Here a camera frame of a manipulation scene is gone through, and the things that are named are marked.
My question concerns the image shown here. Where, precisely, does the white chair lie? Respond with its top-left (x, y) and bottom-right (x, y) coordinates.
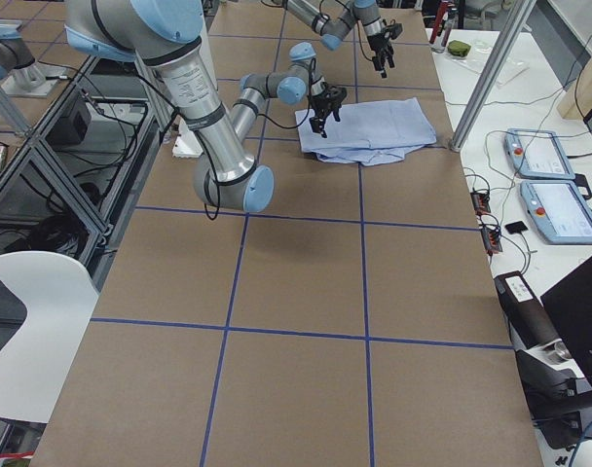
top-left (0, 251), bottom-right (99, 423)

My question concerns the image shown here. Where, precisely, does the green pouch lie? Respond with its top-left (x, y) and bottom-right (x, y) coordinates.
top-left (447, 40), bottom-right (471, 58)

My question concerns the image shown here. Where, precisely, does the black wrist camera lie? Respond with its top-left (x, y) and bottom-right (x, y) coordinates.
top-left (383, 20), bottom-right (403, 41)

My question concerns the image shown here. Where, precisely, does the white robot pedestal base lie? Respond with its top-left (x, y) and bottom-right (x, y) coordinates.
top-left (172, 132), bottom-right (204, 159)

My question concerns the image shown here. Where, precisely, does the black labelled box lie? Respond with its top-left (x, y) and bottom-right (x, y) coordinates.
top-left (494, 271), bottom-right (560, 348)

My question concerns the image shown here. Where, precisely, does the far blue teach pendant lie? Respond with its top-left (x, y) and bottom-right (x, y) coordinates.
top-left (504, 128), bottom-right (574, 180)

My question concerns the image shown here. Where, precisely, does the blue teach pendant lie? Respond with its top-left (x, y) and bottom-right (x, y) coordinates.
top-left (504, 128), bottom-right (574, 180)
top-left (520, 180), bottom-right (592, 245)

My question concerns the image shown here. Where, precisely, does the aluminium frame post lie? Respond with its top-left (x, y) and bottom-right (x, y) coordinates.
top-left (449, 0), bottom-right (537, 153)

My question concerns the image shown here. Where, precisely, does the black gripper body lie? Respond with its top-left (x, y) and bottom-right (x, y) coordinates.
top-left (367, 29), bottom-right (393, 61)
top-left (309, 83), bottom-right (346, 120)

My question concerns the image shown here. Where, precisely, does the light blue striped shirt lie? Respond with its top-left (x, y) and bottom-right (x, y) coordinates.
top-left (298, 97), bottom-right (437, 166)

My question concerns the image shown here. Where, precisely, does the near blue teach pendant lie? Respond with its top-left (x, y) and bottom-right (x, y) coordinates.
top-left (520, 180), bottom-right (592, 245)

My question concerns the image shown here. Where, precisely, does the black monitor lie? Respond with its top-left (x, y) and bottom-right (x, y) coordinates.
top-left (541, 257), bottom-right (592, 385)

